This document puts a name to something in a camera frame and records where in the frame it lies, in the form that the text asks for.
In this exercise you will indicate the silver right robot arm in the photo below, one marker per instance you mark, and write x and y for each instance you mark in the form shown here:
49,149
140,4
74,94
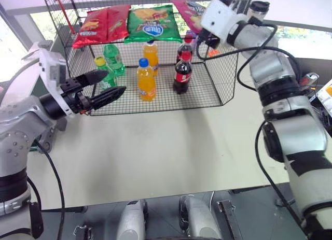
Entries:
293,131

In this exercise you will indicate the white orange printed box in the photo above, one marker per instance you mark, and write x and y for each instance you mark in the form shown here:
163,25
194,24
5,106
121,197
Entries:
326,95

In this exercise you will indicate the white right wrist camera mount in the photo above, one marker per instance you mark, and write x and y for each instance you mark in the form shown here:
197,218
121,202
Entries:
219,17

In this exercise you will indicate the black metal bracket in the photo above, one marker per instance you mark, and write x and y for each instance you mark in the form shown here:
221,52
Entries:
229,216

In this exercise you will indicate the orange tag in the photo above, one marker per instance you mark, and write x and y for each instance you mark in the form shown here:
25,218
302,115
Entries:
214,53

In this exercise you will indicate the silver rounded robot housing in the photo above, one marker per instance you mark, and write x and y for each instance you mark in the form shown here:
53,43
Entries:
132,219
199,219

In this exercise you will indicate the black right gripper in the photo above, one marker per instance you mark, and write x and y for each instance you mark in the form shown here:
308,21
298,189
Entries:
212,41

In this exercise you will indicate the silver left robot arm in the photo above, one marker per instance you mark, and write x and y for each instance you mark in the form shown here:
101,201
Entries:
18,136

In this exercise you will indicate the purple packet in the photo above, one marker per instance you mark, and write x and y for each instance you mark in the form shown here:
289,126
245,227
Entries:
191,34

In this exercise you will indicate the silver travel mug black lid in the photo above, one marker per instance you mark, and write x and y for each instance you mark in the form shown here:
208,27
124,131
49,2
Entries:
259,10

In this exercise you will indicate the green soda bottle yellow cap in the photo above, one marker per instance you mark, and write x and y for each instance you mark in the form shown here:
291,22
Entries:
105,69

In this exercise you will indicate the red rod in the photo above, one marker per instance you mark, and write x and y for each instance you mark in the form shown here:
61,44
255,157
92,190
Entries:
64,14

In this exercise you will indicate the orange soda bottle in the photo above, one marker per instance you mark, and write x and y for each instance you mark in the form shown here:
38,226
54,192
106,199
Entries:
151,56
146,82

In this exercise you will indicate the cola bottle red cap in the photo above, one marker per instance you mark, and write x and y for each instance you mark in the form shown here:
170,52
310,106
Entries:
185,49
182,76

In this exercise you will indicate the pink chip bag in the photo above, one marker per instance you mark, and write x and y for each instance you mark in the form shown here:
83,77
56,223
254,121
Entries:
190,14

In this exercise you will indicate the green chip bag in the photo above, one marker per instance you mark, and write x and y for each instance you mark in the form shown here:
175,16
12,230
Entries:
153,25

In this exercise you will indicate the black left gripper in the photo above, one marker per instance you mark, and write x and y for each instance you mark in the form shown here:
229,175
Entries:
75,100

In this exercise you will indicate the red chip bag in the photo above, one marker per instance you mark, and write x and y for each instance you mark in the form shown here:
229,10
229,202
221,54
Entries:
89,30
116,22

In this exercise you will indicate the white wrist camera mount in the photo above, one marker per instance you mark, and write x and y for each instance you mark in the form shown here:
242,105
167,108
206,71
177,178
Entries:
49,66
219,17

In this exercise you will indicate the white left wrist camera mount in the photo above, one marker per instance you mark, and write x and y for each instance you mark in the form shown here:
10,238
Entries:
49,66

